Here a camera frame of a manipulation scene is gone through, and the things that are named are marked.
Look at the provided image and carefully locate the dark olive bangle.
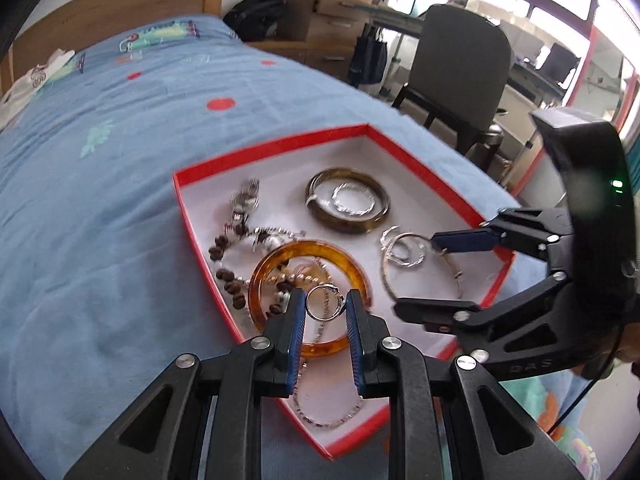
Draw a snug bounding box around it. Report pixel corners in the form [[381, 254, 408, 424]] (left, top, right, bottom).
[[305, 167, 391, 235]]

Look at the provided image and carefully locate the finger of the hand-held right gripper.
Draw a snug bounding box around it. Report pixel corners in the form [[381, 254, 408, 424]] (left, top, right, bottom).
[[431, 207, 577, 262], [394, 271, 584, 379]]

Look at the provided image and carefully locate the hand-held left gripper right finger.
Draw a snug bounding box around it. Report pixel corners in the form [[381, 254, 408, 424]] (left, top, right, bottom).
[[346, 289, 586, 480]]

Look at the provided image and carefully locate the black monitor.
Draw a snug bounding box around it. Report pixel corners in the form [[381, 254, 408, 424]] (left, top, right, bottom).
[[541, 42, 582, 92]]

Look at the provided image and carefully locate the blue printed bedsheet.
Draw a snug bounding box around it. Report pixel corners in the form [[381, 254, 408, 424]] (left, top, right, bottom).
[[0, 12, 601, 480]]

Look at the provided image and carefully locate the twisted silver hoop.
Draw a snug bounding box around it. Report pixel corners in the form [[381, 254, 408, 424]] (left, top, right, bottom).
[[331, 183, 377, 217]]

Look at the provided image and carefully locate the amber bangle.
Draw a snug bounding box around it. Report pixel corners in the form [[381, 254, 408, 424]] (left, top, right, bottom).
[[248, 240, 372, 360]]

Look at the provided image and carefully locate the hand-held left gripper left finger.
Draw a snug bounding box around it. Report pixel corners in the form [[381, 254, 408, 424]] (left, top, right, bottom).
[[62, 287, 307, 480]]

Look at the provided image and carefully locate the black backpack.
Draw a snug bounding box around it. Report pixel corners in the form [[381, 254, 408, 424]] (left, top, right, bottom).
[[223, 0, 289, 44]]

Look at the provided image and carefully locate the wooden headboard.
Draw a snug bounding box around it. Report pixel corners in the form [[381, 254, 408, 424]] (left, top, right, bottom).
[[0, 0, 229, 97]]

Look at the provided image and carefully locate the wooden drawer cabinet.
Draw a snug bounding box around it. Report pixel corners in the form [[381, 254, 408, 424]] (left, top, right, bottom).
[[249, 0, 372, 82]]

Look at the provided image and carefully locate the white cloth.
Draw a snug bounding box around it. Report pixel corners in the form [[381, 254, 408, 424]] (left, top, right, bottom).
[[0, 48, 77, 129]]

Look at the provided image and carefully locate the black cable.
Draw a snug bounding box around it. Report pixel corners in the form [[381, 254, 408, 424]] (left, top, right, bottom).
[[549, 320, 627, 432]]

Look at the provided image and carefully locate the plain silver bracelet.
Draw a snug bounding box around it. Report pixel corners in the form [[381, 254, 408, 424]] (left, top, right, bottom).
[[380, 227, 464, 307]]

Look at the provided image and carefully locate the small silver hoop ring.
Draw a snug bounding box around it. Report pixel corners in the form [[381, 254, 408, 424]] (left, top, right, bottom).
[[305, 283, 347, 322], [389, 236, 427, 267]]

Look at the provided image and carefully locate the desk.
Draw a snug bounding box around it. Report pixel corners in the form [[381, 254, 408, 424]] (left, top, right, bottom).
[[371, 7, 568, 111]]

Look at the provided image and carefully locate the grey office chair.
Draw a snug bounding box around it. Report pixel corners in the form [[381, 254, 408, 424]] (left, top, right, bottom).
[[391, 4, 514, 159]]

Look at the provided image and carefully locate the brown beaded bracelet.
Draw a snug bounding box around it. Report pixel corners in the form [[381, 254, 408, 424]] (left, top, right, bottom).
[[207, 177, 307, 320]]

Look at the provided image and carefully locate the silver pearl chain necklace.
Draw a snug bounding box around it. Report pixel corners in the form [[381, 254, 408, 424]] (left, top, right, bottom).
[[260, 260, 367, 430]]

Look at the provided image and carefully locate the red jewelry box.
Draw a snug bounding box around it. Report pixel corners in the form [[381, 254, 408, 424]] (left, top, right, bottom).
[[172, 123, 516, 461]]

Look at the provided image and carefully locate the dark hanging bag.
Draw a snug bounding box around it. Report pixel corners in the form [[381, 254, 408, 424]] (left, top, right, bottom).
[[348, 26, 389, 87]]

